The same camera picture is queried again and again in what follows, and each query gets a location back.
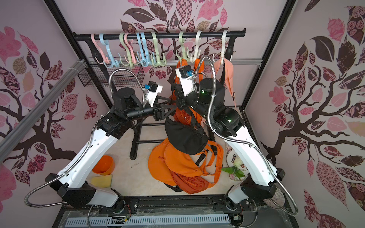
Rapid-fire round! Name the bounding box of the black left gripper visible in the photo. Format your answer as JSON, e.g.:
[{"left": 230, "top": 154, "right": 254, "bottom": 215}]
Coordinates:
[{"left": 126, "top": 95, "right": 176, "bottom": 121}]

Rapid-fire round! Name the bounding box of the black fanny pack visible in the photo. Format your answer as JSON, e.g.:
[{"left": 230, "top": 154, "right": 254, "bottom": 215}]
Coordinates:
[{"left": 164, "top": 108, "right": 208, "bottom": 155}]

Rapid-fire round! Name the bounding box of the pink fanny pack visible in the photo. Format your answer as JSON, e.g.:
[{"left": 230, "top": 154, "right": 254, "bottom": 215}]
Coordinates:
[{"left": 222, "top": 58, "right": 237, "bottom": 106}]

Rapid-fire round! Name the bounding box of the orange bag bottom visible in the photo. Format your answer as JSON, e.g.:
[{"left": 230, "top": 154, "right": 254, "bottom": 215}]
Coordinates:
[{"left": 148, "top": 139, "right": 224, "bottom": 192}]

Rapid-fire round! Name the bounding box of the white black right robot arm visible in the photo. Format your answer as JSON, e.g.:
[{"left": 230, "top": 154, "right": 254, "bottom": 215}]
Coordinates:
[{"left": 171, "top": 78, "right": 285, "bottom": 208}]

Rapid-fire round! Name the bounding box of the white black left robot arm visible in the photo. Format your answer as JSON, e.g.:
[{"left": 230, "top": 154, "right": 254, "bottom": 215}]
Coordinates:
[{"left": 46, "top": 84, "right": 167, "bottom": 210}]

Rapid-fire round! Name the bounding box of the green hook middle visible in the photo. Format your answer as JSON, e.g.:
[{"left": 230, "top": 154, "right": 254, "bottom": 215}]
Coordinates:
[{"left": 151, "top": 32, "right": 166, "bottom": 67}]

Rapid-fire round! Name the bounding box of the green hook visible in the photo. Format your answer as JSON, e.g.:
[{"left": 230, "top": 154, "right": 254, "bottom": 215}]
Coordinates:
[
  {"left": 175, "top": 31, "right": 188, "bottom": 63},
  {"left": 151, "top": 32, "right": 166, "bottom": 67},
  {"left": 119, "top": 32, "right": 134, "bottom": 67}
]

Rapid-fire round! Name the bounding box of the blue hook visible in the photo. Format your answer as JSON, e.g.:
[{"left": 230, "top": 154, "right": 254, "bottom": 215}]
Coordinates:
[
  {"left": 136, "top": 32, "right": 151, "bottom": 67},
  {"left": 99, "top": 34, "right": 120, "bottom": 68}
]

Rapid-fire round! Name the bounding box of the green hook left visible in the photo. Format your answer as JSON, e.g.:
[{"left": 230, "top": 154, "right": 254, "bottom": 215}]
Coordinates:
[{"left": 119, "top": 32, "right": 134, "bottom": 67}]

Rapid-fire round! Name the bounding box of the pink hook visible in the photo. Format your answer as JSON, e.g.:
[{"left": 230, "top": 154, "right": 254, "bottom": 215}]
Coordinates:
[
  {"left": 90, "top": 34, "right": 110, "bottom": 64},
  {"left": 124, "top": 32, "right": 137, "bottom": 65}
]

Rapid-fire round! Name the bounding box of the green hook right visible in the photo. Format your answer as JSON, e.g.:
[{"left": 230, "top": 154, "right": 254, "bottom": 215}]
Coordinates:
[{"left": 175, "top": 31, "right": 188, "bottom": 63}]

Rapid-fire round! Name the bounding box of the blue hook left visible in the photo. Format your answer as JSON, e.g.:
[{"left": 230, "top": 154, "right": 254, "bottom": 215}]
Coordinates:
[{"left": 99, "top": 34, "right": 120, "bottom": 68}]

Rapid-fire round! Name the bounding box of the silver flexible conduit right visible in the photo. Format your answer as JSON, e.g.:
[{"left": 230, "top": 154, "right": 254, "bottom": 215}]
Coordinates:
[{"left": 197, "top": 56, "right": 298, "bottom": 216}]

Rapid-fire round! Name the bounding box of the silver flexible conduit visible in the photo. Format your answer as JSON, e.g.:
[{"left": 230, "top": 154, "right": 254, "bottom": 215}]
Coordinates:
[
  {"left": 24, "top": 68, "right": 149, "bottom": 208},
  {"left": 197, "top": 56, "right": 298, "bottom": 216}
]

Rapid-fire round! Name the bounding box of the silver flexible conduit left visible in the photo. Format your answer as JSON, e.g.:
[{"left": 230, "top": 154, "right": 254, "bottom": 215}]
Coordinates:
[{"left": 24, "top": 68, "right": 149, "bottom": 208}]

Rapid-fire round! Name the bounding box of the white patterned plate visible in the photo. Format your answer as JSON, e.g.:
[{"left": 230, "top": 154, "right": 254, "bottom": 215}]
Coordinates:
[{"left": 226, "top": 149, "right": 245, "bottom": 171}]

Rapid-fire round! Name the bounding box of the floral placemat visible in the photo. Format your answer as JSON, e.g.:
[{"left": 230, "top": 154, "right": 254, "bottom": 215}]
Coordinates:
[{"left": 225, "top": 143, "right": 249, "bottom": 181}]

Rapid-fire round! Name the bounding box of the dark grey clothes rack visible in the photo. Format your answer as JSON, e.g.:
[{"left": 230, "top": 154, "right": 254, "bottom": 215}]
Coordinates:
[{"left": 71, "top": 28, "right": 246, "bottom": 160}]

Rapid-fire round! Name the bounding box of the orange plastic bowl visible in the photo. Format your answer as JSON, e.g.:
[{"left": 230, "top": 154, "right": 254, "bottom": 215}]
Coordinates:
[{"left": 92, "top": 155, "right": 115, "bottom": 175}]

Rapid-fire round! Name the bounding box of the yellow sponge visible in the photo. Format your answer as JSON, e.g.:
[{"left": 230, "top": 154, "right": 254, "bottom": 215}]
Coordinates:
[{"left": 90, "top": 174, "right": 113, "bottom": 188}]

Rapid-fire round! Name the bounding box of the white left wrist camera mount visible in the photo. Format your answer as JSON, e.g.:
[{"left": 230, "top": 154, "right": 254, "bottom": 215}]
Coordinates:
[{"left": 142, "top": 81, "right": 163, "bottom": 107}]

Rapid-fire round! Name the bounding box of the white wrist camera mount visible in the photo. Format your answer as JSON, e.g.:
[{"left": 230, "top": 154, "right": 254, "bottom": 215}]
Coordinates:
[
  {"left": 175, "top": 65, "right": 197, "bottom": 97},
  {"left": 142, "top": 81, "right": 163, "bottom": 107}
]

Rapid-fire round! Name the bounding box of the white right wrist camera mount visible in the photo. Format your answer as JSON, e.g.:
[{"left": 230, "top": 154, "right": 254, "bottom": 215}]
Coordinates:
[{"left": 175, "top": 65, "right": 197, "bottom": 97}]

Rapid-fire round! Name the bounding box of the black wire basket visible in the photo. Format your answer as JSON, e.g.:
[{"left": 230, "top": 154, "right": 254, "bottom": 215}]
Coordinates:
[{"left": 78, "top": 64, "right": 145, "bottom": 88}]

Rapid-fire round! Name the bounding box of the white slotted cable duct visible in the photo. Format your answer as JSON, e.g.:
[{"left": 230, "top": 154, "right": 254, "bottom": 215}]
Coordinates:
[{"left": 64, "top": 214, "right": 230, "bottom": 228}]

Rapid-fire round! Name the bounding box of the aluminium rail left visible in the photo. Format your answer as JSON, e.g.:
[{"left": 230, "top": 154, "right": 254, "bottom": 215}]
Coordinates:
[{"left": 1, "top": 59, "right": 86, "bottom": 162}]

